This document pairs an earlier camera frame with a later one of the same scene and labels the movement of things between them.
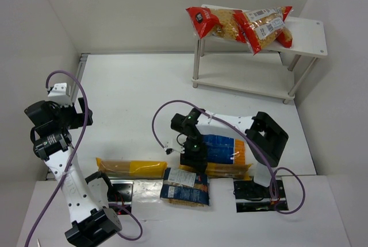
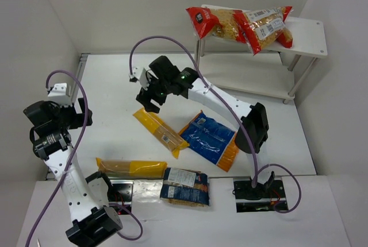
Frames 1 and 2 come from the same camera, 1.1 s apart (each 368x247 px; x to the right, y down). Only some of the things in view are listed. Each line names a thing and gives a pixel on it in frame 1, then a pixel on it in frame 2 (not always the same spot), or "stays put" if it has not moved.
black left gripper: [81, 110] stays put
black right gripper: [193, 160] to [153, 95]
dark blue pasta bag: [184, 187] stays put
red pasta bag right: [261, 27] stays put
